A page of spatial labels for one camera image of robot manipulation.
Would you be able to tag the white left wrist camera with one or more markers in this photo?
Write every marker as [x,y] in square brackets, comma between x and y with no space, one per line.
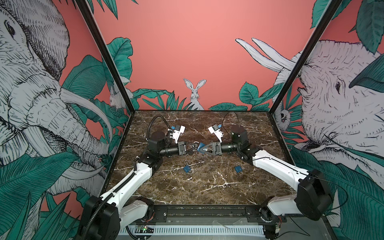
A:
[176,131]

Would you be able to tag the black left corner post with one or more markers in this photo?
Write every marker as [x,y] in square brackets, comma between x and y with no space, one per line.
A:
[98,38]

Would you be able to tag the small circuit board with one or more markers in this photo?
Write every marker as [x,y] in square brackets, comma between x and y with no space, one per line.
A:
[144,229]

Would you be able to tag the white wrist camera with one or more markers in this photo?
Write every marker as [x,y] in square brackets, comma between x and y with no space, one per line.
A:
[176,131]
[217,131]

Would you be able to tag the black front mounting rail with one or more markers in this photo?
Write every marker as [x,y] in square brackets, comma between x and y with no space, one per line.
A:
[252,213]

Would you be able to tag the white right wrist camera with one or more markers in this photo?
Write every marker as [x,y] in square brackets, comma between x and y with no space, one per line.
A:
[217,131]

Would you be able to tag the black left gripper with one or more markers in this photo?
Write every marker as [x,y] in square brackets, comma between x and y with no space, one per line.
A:
[182,148]

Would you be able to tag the white perforated strip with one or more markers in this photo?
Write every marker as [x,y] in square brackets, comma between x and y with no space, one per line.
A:
[219,230]

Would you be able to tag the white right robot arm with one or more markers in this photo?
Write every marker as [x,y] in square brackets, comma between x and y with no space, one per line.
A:
[313,195]

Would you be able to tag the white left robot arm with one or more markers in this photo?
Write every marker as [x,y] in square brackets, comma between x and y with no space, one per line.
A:
[104,216]

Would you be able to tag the black right corner post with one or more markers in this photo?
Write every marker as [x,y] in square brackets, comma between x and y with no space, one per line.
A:
[321,26]

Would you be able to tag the black corner post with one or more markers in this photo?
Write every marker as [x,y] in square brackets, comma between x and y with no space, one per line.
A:
[98,38]
[321,26]

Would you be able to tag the large blue padlock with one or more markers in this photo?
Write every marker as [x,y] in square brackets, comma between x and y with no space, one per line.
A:
[199,147]

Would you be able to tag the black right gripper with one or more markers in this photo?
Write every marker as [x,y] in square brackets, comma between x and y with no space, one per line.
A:
[217,148]

